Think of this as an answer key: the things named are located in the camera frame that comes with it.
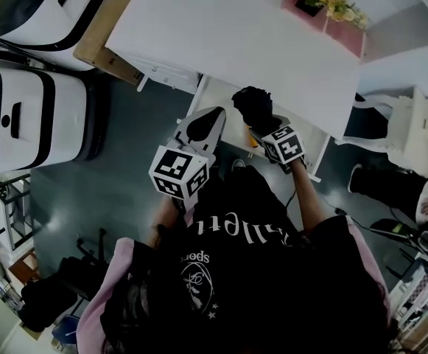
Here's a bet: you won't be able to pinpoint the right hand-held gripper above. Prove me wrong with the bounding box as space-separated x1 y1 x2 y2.
252 115 306 175

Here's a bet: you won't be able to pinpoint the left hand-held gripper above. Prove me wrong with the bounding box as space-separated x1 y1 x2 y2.
148 105 228 202

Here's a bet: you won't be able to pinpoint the black cloth bundle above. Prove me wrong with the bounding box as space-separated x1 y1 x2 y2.
231 86 287 138

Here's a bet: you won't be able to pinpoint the person's left forearm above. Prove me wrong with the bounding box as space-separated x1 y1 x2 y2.
150 197 185 243

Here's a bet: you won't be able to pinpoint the person's right forearm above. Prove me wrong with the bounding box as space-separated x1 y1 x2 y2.
289 159 329 235

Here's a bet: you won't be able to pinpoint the white desk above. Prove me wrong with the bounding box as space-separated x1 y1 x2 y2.
105 0 365 142

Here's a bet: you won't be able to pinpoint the potted yellow flowers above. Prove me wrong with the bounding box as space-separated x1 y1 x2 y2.
293 0 369 30

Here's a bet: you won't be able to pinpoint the brown cardboard box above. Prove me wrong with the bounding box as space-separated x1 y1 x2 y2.
73 0 147 86

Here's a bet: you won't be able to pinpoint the person's black printed shirt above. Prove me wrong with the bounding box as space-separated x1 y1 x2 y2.
101 164 387 354

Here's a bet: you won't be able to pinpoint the dark device green accent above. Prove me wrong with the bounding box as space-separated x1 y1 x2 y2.
369 218 428 272

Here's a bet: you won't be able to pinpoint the white black wheeled machine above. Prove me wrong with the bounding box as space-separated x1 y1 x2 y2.
0 66 108 179
0 0 111 72

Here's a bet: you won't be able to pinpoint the person's pink jacket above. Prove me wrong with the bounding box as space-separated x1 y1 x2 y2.
77 214 391 354

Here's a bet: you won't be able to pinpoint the white shelf rack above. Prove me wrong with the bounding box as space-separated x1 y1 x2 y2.
386 254 428 331

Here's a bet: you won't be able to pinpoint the black office chair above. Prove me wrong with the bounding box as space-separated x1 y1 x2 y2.
17 228 108 333

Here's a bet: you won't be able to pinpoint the brown wooden stool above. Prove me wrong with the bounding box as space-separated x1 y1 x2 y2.
9 251 40 285

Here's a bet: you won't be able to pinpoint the blue stool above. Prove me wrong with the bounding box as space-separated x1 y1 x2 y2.
51 314 81 346

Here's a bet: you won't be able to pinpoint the orange handled screwdriver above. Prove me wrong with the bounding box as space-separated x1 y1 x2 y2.
248 125 261 151

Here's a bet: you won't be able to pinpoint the black cable with adapter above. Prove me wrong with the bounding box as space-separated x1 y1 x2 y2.
333 206 373 232

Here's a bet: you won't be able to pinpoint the metal frame side table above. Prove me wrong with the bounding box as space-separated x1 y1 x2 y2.
0 173 35 252

